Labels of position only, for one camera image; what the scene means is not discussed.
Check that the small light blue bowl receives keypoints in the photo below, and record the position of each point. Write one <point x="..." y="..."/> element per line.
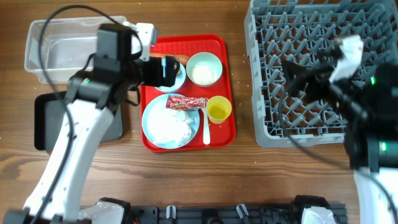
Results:
<point x="180" y="78"/>

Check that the orange carrot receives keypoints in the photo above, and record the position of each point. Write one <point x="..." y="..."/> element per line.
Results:
<point x="183" y="59"/>

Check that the yellow plastic cup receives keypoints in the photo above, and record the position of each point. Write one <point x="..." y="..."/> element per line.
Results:
<point x="219" y="109"/>

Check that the clear plastic bin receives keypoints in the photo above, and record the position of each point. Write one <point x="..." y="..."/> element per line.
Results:
<point x="66" y="45"/>

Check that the white plastic spoon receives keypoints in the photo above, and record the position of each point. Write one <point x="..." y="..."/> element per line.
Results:
<point x="206" y="129"/>

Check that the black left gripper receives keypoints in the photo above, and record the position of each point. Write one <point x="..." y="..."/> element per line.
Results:
<point x="171" y="71"/>

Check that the red plastic tray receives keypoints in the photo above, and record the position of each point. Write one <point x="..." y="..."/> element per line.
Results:
<point x="223" y="134"/>

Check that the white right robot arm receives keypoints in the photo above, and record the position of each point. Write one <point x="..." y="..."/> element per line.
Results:
<point x="370" y="138"/>

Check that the white napkin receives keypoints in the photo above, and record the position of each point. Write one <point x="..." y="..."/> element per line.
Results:
<point x="170" y="127"/>

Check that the mint green rice bowl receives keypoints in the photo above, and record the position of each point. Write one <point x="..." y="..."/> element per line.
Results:
<point x="204" y="69"/>

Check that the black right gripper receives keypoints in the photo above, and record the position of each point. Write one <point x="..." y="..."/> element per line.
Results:
<point x="315" y="77"/>

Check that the red snack wrapper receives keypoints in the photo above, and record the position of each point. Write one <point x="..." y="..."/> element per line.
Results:
<point x="184" y="103"/>

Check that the large light blue plate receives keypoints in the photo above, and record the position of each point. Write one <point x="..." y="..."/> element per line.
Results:
<point x="159" y="103"/>

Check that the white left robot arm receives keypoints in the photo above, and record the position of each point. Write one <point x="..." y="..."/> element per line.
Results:
<point x="121" y="63"/>

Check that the grey dishwasher rack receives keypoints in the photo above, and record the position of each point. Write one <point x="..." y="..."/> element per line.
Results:
<point x="296" y="30"/>

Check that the black waste tray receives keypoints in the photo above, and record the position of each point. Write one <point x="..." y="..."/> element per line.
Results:
<point x="48" y="117"/>

